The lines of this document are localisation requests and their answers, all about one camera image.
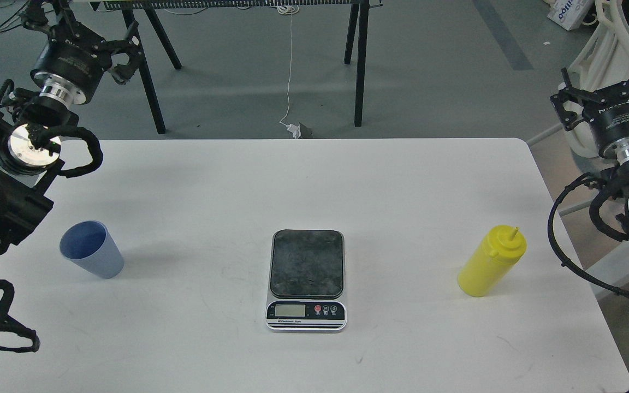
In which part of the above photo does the yellow squeeze bottle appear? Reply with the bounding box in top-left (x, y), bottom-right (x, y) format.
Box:
top-left (456, 225), bottom-right (527, 297)

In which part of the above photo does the white hanging cable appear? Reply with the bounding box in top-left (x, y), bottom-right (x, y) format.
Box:
top-left (277, 4), bottom-right (300, 134)

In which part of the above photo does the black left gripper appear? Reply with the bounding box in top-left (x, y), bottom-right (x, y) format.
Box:
top-left (30, 22), bottom-right (143, 105)

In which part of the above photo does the blue ribbed plastic cup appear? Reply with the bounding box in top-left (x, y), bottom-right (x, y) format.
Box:
top-left (59, 221), bottom-right (125, 279)

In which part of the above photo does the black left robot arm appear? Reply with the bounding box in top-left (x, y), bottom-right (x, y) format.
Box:
top-left (0, 21), bottom-right (144, 353)

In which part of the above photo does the black trestle table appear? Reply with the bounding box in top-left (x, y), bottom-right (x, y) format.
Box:
top-left (90, 0), bottom-right (385, 135)

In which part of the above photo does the digital kitchen scale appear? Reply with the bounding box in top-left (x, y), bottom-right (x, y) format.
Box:
top-left (265, 229), bottom-right (348, 332)

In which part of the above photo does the power adapter on floor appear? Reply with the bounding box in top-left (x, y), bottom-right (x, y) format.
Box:
top-left (286, 123), bottom-right (315, 140)

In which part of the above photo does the white cardboard box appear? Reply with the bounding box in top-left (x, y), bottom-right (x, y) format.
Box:
top-left (547, 0), bottom-right (595, 31)

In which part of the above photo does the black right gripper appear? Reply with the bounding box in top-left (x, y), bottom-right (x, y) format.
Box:
top-left (550, 67), bottom-right (629, 159)

